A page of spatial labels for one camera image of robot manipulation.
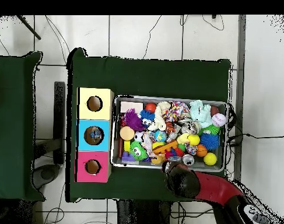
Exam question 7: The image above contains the shallow mesh bin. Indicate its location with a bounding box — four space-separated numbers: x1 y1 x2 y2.
110 94 229 173

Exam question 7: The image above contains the wooden box with three holes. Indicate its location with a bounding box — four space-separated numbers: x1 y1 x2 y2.
76 87 115 183

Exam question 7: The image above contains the blue spiky ball with eyes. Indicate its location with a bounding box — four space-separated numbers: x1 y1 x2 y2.
139 109 156 128

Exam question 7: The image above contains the purple spiky ball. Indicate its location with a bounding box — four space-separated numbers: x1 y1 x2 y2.
123 108 146 132

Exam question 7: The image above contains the smooth orange ball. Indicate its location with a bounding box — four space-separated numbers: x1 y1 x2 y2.
145 102 157 114

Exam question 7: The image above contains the globe print ball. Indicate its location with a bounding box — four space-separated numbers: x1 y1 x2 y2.
153 129 168 143

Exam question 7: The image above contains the green spiky ball with eyes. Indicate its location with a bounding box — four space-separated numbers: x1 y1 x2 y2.
129 140 149 162

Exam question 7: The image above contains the dark green table cloth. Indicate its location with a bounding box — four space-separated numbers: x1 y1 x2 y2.
65 47 232 206

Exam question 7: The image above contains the mint green cloth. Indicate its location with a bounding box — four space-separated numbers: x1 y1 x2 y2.
189 99 213 129

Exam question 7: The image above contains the yellow ball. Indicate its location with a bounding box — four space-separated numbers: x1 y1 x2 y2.
203 152 218 166

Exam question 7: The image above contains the white baseball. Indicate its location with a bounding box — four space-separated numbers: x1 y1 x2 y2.
211 113 227 127

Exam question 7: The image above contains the black upright stand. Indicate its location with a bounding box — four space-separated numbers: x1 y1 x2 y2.
52 81 66 165

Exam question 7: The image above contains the grey rounded floor base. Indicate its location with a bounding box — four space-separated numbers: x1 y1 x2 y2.
31 164 61 190

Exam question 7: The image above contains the green covered side table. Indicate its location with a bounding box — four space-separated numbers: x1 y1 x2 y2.
0 51 45 202

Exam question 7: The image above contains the black tripod leg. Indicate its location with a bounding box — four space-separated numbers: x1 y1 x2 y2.
16 15 42 40

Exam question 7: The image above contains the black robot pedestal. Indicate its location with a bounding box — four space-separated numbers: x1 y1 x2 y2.
115 199 174 224

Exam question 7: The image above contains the black power cable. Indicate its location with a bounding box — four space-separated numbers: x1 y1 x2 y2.
226 132 284 146

